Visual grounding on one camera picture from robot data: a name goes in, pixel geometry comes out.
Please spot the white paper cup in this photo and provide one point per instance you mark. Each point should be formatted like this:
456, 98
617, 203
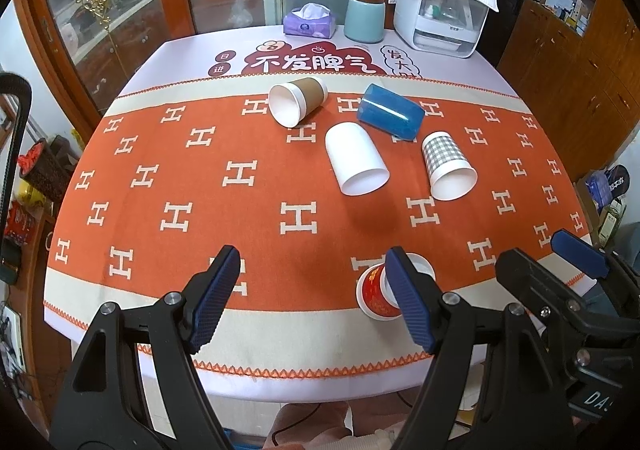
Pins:
352, 154

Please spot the wooden shelf cabinet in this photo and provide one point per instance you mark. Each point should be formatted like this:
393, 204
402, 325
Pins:
555, 44

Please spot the blue plastic cup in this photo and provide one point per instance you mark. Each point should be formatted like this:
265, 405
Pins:
390, 112

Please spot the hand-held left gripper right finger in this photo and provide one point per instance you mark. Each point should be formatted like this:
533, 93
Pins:
411, 302

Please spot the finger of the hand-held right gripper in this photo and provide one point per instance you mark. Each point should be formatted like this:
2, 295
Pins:
580, 255
540, 285

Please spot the orange patterned blanket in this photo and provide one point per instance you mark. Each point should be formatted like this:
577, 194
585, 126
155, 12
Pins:
250, 230

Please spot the grey plaid paper cup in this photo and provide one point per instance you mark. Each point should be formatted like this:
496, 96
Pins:
442, 154

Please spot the orange patterned tablecloth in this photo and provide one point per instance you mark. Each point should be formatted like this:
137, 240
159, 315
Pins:
200, 54

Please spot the black curved bar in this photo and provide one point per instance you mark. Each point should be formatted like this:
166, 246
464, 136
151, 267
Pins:
15, 139

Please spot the person's pink clothing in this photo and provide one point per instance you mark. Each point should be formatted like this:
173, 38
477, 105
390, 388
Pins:
310, 425

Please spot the brown sleeved paper cup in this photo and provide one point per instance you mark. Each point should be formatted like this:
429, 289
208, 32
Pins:
310, 92

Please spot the red patterned paper cup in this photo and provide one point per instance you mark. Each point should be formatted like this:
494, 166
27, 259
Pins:
375, 295

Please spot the white countertop appliance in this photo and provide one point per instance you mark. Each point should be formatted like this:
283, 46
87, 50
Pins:
440, 37

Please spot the blue box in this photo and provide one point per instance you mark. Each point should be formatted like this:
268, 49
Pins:
602, 187

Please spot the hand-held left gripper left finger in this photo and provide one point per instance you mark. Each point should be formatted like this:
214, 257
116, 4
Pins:
214, 302

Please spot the purple tissue box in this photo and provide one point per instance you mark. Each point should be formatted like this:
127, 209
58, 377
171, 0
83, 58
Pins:
307, 25

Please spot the dark woven basket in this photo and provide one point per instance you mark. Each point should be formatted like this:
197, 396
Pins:
47, 174

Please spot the teal canister with brown lid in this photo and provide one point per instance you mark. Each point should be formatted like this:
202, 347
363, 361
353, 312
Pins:
365, 19

